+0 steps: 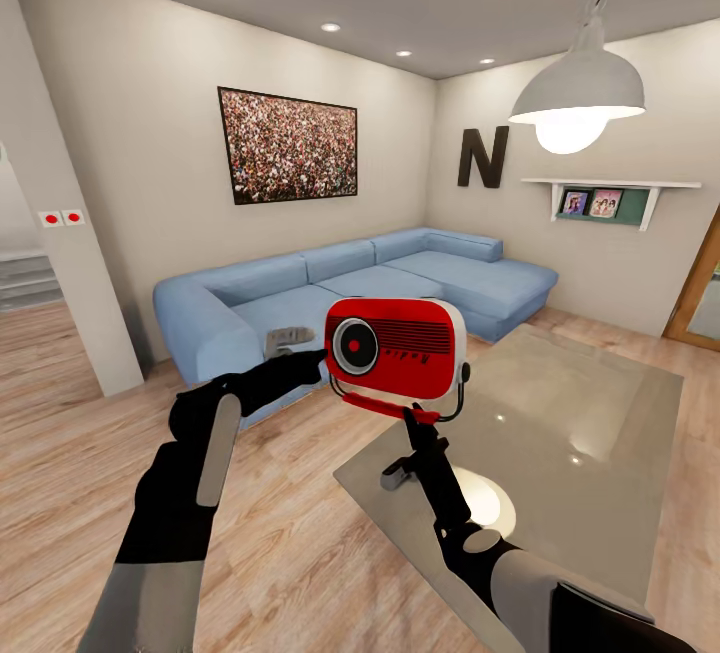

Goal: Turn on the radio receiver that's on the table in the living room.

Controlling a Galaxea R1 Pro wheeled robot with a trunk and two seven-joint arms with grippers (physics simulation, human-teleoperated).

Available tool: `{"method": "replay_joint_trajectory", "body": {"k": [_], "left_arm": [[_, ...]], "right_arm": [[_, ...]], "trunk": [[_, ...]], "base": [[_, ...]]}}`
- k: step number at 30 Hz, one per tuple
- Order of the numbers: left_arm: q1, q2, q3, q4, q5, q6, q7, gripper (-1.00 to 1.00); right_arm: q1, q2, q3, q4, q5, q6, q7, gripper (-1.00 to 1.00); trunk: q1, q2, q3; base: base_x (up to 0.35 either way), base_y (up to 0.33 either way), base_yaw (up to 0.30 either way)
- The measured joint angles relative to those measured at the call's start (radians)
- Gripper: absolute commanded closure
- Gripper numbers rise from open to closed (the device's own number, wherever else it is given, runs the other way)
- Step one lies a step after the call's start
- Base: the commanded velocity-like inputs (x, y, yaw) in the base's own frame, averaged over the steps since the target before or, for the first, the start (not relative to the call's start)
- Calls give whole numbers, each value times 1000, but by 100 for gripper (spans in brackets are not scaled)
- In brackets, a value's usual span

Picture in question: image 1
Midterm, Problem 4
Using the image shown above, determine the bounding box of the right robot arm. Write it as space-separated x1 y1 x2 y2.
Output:
380 406 707 653

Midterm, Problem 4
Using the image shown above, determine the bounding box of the radio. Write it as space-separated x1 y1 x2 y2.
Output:
324 296 470 424

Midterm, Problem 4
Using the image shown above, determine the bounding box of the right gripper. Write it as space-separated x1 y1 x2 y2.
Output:
402 406 461 504

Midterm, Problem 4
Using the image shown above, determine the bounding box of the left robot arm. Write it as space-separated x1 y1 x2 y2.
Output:
76 326 329 653

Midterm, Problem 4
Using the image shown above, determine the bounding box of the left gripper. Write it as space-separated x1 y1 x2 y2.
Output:
253 350 329 405

